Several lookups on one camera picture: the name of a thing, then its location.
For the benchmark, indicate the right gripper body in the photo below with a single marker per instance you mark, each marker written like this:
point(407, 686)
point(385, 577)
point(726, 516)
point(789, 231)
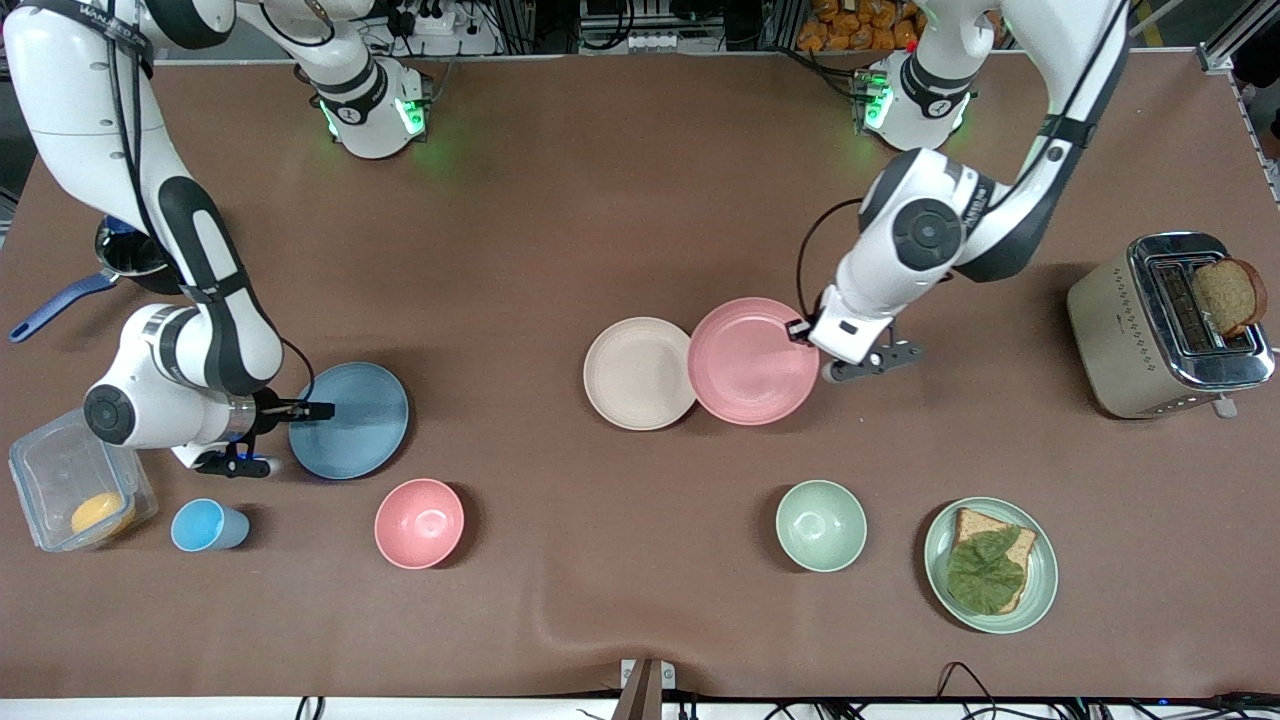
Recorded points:
point(270, 410)

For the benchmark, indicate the blue plate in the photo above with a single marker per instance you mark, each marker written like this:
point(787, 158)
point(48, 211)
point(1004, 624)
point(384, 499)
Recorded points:
point(360, 430)

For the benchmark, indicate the pink plate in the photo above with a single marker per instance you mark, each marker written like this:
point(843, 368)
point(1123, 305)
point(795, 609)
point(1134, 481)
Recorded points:
point(750, 362)

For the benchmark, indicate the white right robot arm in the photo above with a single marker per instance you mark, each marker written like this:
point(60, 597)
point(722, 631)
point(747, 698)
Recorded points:
point(80, 100)

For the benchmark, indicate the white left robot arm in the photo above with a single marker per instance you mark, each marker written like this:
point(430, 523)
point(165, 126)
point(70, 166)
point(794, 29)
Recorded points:
point(930, 235)

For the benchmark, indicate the blue cup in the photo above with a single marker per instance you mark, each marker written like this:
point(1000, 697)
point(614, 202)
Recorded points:
point(200, 526)

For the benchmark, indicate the pink bowl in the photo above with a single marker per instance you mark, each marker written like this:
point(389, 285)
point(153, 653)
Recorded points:
point(419, 523)

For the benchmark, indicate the beige plate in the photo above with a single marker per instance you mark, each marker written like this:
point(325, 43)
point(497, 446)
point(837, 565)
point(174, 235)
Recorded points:
point(635, 373)

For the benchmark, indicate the yellow round food piece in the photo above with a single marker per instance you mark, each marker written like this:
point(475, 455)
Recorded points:
point(102, 514)

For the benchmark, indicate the green bowl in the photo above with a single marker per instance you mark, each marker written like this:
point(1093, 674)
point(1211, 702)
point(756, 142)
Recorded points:
point(821, 526)

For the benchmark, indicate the brown table mat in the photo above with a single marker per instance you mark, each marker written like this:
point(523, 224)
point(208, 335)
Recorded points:
point(640, 200)

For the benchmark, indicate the clear plastic container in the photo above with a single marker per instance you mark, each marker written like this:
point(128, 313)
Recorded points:
point(60, 480)

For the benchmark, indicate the glass lid with blue knob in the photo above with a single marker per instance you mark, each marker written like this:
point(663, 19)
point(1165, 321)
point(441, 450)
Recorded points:
point(130, 250)

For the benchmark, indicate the beige chrome toaster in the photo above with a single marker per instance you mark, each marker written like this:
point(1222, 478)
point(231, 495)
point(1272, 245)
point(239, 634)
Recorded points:
point(1120, 340)

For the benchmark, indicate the brown bread slice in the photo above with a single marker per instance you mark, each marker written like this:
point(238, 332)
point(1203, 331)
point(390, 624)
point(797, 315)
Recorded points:
point(1020, 548)

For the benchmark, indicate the green lettuce leaf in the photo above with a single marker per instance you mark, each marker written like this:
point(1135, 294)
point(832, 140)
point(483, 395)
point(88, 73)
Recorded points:
point(985, 575)

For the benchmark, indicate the bag of orange snacks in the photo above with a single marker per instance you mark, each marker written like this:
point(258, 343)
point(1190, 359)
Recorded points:
point(860, 25)

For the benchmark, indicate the green plate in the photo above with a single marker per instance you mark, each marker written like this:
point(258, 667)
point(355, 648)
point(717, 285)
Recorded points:
point(1042, 590)

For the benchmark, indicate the brown toast slice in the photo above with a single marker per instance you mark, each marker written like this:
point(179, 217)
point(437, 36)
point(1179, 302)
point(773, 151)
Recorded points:
point(1230, 295)

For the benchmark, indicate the white power strip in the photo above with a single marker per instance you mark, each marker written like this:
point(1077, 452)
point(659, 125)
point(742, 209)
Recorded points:
point(440, 20)

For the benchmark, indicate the metal table bracket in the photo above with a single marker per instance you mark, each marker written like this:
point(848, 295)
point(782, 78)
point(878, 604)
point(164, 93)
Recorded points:
point(647, 685)

